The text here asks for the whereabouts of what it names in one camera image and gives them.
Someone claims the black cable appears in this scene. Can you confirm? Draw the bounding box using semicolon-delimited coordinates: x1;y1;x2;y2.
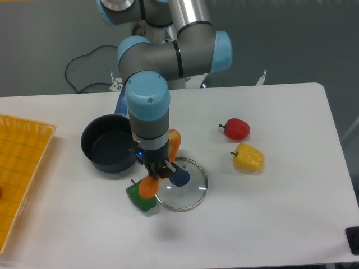
65;44;124;94

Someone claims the dark pot with blue handle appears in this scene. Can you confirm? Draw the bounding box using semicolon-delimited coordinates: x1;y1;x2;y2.
80;87;138;173

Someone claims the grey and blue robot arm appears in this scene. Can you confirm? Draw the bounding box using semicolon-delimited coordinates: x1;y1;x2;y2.
97;1;233;179

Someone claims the red bell pepper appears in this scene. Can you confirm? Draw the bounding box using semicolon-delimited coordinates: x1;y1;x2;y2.
218;118;250;141

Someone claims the glass lid with blue knob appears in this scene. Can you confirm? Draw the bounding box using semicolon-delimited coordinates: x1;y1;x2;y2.
155;157;209;212

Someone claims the black corner object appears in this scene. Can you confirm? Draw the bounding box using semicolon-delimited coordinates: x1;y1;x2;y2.
345;226;359;256

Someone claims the yellow bell pepper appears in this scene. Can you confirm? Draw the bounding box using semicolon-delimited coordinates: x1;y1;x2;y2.
230;143;265;171

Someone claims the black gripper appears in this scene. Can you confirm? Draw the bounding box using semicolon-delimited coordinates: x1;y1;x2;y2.
130;141;180;181

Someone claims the green bell pepper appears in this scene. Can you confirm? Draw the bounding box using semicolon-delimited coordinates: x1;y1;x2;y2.
126;179;157;212

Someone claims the yellow plastic basket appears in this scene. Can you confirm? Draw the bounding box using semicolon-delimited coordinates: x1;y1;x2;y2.
1;114;56;253

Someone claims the long orange bread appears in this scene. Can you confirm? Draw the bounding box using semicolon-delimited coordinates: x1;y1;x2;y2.
139;129;181;199

